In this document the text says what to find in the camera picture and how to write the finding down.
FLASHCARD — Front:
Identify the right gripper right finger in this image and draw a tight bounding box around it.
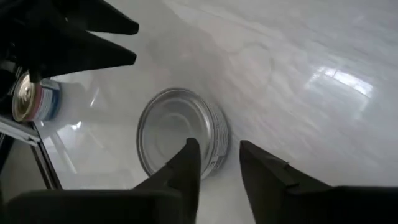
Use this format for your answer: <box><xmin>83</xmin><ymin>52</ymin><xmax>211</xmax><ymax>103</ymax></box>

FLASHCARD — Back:
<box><xmin>239</xmin><ymin>139</ymin><xmax>398</xmax><ymax>224</ymax></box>

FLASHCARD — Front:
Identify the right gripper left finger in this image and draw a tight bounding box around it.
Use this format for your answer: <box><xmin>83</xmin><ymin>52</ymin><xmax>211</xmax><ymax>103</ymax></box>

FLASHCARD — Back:
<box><xmin>0</xmin><ymin>137</ymin><xmax>202</xmax><ymax>224</ymax></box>

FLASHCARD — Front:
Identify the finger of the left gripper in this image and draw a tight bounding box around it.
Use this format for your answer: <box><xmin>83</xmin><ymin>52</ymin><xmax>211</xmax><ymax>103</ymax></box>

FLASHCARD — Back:
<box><xmin>67</xmin><ymin>0</ymin><xmax>140</xmax><ymax>35</ymax></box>
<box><xmin>29</xmin><ymin>29</ymin><xmax>138</xmax><ymax>83</ymax></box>

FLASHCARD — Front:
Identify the Bumble Bee tuna can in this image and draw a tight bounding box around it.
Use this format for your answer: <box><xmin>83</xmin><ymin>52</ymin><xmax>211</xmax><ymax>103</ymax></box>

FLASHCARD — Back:
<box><xmin>136</xmin><ymin>87</ymin><xmax>231</xmax><ymax>180</ymax></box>

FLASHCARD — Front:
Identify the Wild Planet salmon can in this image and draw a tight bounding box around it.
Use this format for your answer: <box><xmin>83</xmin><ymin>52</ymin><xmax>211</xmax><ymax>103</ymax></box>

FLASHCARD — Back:
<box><xmin>11</xmin><ymin>70</ymin><xmax>62</xmax><ymax>123</ymax></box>

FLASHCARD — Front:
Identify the silver aluminium rail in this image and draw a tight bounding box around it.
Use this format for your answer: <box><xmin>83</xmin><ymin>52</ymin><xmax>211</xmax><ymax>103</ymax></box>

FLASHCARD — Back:
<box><xmin>0</xmin><ymin>116</ymin><xmax>42</xmax><ymax>147</ymax></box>

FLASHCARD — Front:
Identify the black metal table frame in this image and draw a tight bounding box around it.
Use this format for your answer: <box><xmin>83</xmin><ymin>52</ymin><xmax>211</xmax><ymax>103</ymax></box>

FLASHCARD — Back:
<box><xmin>0</xmin><ymin>123</ymin><xmax>63</xmax><ymax>190</ymax></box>

